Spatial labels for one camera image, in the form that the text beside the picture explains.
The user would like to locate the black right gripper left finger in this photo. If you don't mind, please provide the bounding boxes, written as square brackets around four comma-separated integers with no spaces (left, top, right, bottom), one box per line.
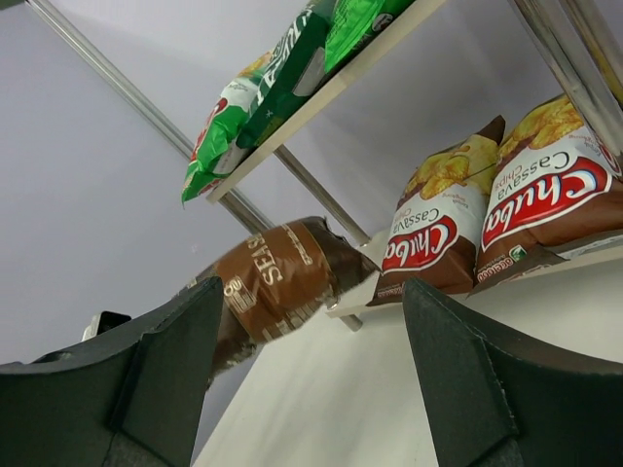
[1,277,223,466]

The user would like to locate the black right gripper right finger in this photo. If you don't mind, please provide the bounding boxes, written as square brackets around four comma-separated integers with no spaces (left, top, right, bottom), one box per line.
[403,279,622,466]

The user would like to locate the brown Kettle sea salt bag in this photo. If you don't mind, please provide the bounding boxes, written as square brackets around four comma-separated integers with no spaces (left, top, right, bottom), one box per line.
[181,216,380,382]

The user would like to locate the brown Chuba cassava chips bag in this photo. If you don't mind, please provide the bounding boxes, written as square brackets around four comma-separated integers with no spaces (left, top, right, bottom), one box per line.
[474,94,622,292]

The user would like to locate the green Chuba cassava chips bag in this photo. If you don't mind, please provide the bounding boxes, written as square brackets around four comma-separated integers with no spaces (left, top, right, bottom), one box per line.
[180,51,274,208]

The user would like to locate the dark green Real chips bag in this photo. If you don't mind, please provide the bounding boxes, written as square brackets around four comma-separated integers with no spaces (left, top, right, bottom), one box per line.
[237,1,336,149]

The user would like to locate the green Chuba seaweed chips bag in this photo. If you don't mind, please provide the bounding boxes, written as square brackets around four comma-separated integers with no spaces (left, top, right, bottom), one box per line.
[324,0,414,74]

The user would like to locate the white two-tier wooden shelf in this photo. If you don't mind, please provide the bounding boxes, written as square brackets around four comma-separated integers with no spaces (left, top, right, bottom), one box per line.
[203,0,623,332]

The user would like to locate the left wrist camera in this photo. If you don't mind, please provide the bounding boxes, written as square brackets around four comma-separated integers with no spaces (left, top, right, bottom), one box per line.
[82,311,131,341]

